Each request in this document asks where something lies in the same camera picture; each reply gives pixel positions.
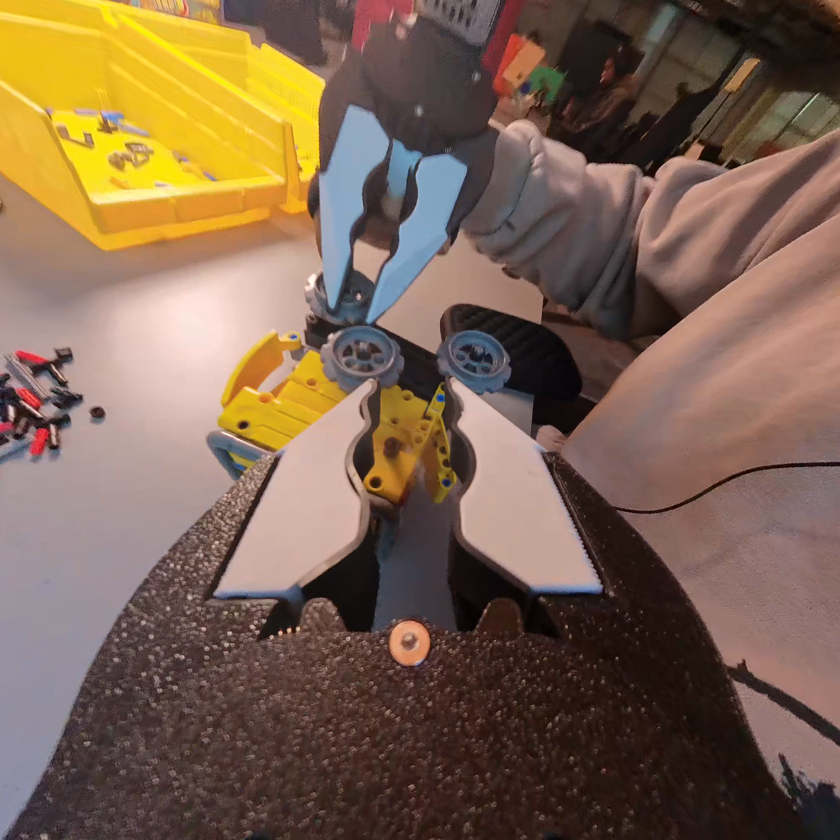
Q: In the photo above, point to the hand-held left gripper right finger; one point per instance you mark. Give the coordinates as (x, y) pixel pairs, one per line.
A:
(525, 525)

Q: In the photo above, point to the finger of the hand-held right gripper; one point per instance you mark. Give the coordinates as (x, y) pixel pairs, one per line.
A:
(430, 216)
(344, 190)

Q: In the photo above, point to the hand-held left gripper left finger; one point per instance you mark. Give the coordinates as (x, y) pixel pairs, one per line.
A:
(295, 525)

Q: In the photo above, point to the yellow toy brick vehicle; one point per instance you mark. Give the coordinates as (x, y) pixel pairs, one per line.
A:
(275, 407)

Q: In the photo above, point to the person's right forearm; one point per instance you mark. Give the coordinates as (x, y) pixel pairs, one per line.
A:
(590, 216)

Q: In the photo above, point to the person's right hand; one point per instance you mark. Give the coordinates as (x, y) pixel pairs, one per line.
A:
(375, 235)

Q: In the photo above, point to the yellow plastic bin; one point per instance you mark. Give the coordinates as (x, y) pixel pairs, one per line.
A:
(164, 210)
(282, 85)

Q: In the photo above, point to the black textured pad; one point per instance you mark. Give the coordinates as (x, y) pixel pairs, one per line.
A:
(544, 354)

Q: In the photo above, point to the beige printed sweatshirt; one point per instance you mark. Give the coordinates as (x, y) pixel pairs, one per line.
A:
(722, 459)

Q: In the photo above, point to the scattered small mixed brick parts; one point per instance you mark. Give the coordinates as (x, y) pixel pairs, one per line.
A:
(131, 154)

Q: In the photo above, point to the pile of small brick pins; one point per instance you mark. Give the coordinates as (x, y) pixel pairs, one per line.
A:
(39, 407)

